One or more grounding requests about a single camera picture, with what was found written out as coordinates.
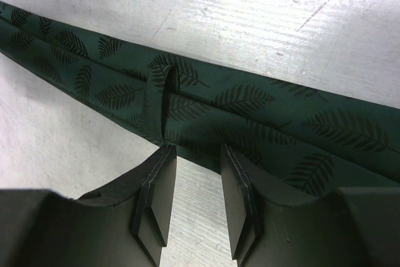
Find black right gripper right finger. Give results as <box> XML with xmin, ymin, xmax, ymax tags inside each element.
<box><xmin>220</xmin><ymin>145</ymin><xmax>399</xmax><ymax>266</ymax></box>

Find dark green tie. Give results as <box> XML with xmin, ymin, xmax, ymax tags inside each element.
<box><xmin>1</xmin><ymin>3</ymin><xmax>399</xmax><ymax>196</ymax></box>

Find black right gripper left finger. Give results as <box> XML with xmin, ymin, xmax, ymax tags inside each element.
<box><xmin>1</xmin><ymin>145</ymin><xmax>177</xmax><ymax>266</ymax></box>

